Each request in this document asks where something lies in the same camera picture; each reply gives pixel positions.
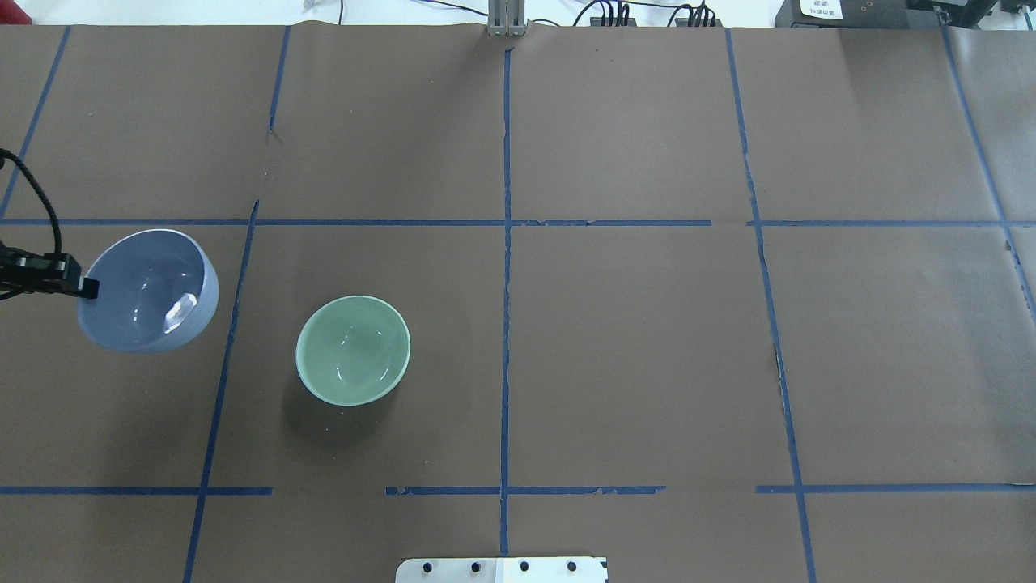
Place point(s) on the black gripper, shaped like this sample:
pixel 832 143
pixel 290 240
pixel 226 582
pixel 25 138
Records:
pixel 40 271

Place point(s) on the blue bowl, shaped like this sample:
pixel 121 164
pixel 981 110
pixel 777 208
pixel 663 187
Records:
pixel 158 291

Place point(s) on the green bowl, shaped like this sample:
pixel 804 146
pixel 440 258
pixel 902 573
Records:
pixel 353 351

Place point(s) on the black orange connector box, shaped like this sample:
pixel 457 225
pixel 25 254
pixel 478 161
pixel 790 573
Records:
pixel 694 16
pixel 613 16

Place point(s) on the black computer box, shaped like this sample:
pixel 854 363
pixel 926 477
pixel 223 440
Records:
pixel 854 14

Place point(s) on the white camera mast pillar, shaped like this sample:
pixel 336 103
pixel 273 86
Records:
pixel 504 569

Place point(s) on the aluminium frame post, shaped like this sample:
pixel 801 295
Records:
pixel 506 18

